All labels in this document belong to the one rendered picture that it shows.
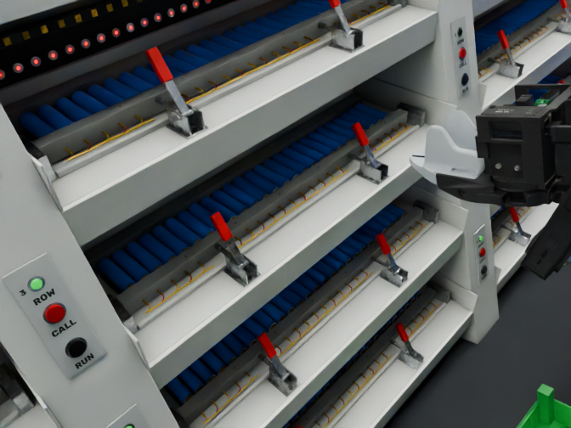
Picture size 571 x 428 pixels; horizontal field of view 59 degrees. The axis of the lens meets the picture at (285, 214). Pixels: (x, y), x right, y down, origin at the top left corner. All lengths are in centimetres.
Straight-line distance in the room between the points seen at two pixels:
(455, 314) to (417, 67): 50
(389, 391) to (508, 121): 64
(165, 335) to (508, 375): 73
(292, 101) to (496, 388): 71
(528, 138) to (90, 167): 39
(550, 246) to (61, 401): 47
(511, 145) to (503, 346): 77
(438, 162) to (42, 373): 42
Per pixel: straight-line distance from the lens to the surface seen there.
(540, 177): 45
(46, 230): 49
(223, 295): 62
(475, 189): 47
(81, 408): 57
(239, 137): 58
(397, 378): 100
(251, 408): 75
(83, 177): 52
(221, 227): 61
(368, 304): 85
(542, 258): 50
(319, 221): 70
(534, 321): 123
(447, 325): 108
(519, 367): 114
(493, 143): 46
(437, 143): 50
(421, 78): 89
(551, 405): 102
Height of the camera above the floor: 84
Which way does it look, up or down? 28 degrees down
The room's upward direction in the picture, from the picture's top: 17 degrees counter-clockwise
